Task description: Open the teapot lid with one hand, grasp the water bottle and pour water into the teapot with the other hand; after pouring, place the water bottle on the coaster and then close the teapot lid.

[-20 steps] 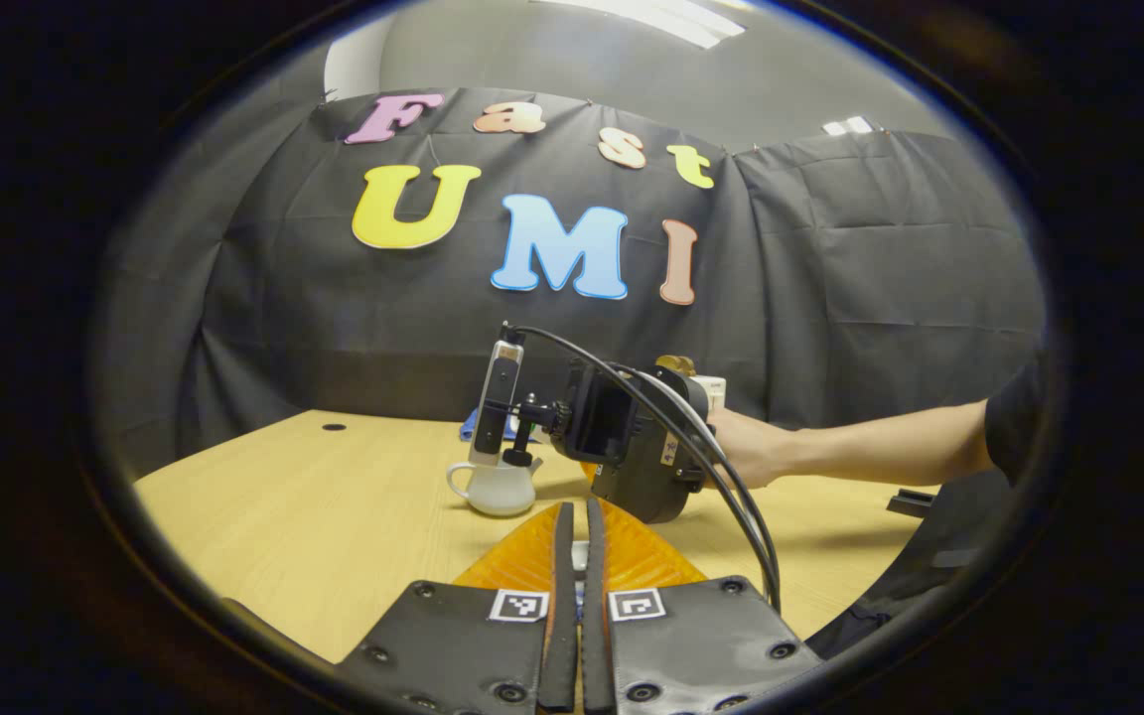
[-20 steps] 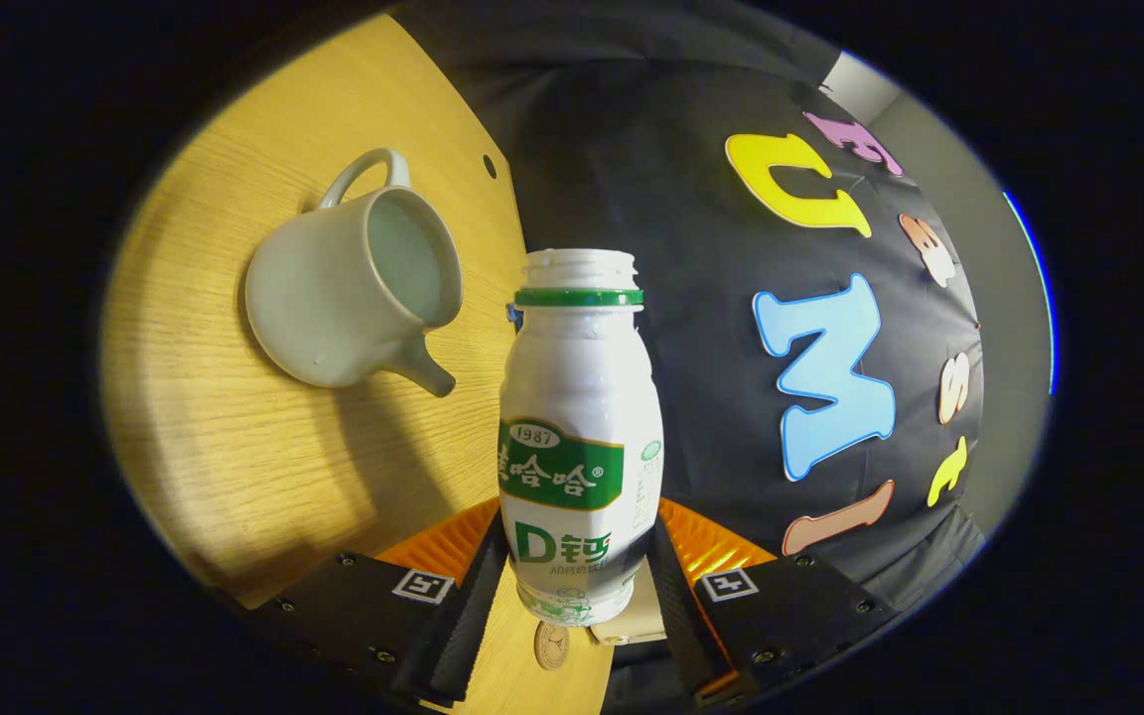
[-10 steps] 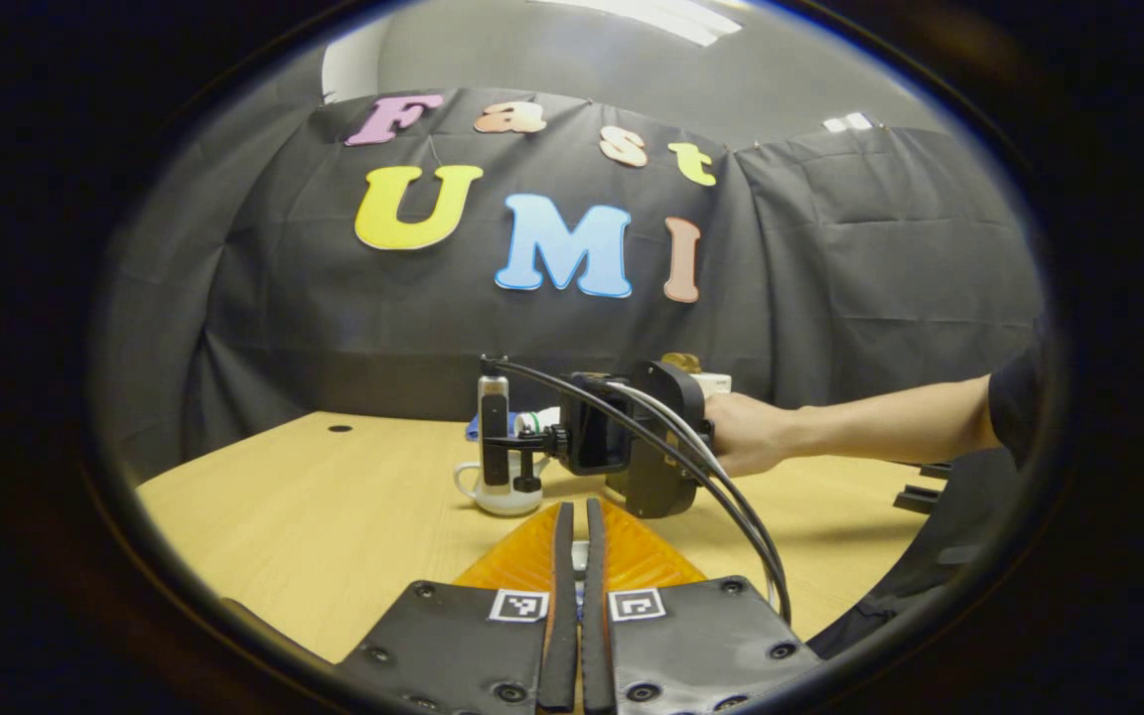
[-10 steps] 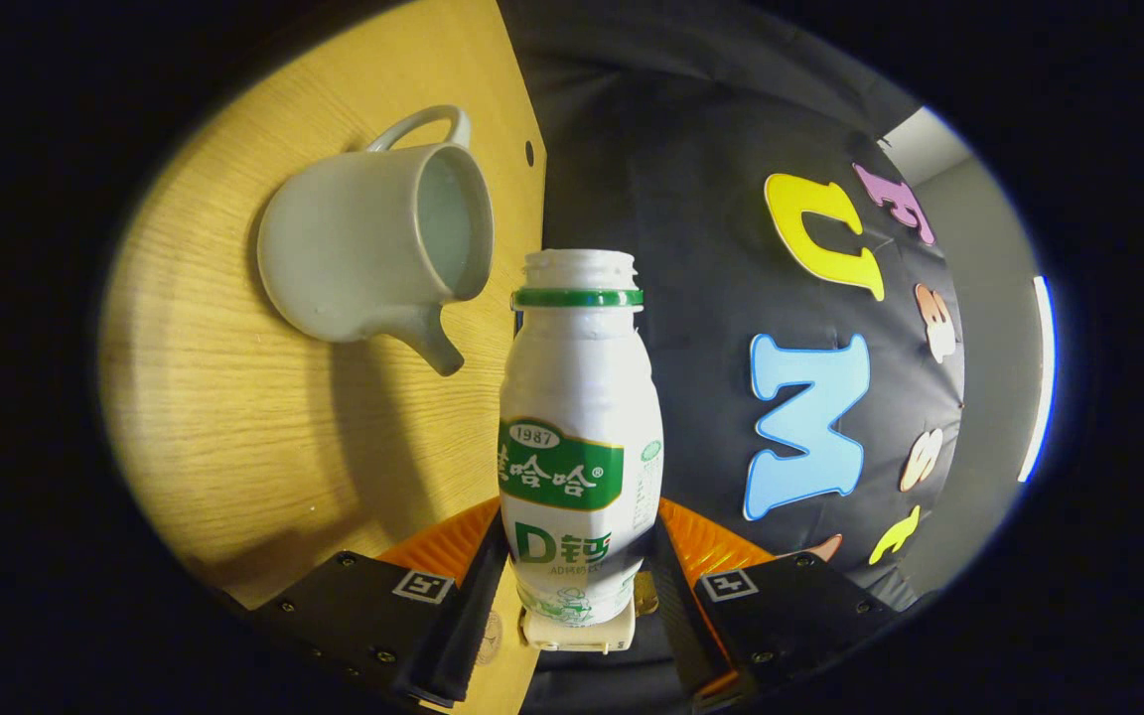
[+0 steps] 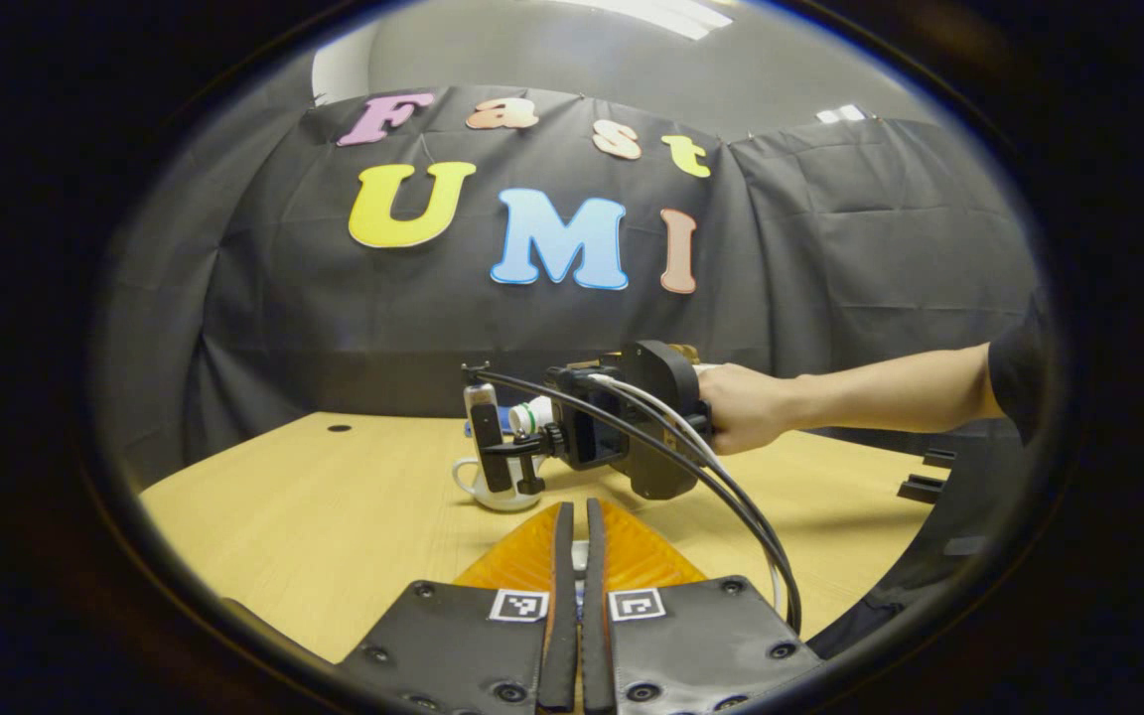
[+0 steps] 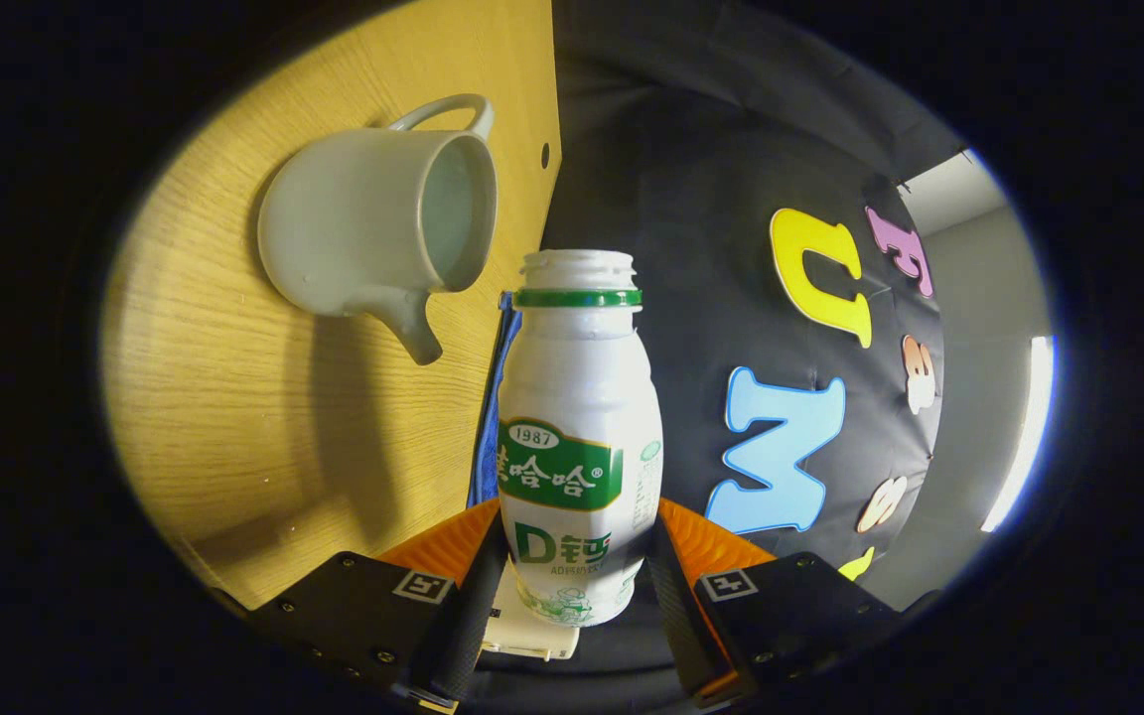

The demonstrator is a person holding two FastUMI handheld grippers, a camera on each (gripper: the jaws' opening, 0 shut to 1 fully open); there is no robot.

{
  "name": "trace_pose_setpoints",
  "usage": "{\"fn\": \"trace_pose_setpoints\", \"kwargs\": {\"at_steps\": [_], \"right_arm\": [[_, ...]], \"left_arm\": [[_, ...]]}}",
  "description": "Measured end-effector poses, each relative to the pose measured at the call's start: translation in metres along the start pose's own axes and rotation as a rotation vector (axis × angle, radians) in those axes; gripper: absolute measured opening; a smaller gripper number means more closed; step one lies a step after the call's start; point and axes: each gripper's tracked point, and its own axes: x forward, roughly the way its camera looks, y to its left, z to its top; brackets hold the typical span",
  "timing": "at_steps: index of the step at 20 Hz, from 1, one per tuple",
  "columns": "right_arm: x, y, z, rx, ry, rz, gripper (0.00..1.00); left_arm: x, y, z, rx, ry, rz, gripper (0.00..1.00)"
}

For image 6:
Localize black backdrop cloth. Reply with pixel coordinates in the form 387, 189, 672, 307
463, 0, 970, 696

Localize blue folded towel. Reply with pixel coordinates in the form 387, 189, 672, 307
467, 292, 523, 509

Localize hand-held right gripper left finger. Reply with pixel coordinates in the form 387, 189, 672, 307
247, 497, 513, 714

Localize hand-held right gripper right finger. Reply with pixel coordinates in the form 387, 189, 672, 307
645, 497, 901, 708

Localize white water bottle green label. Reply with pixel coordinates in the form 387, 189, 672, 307
497, 248, 665, 630

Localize white ceramic teacup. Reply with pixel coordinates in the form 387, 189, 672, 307
256, 93, 500, 366

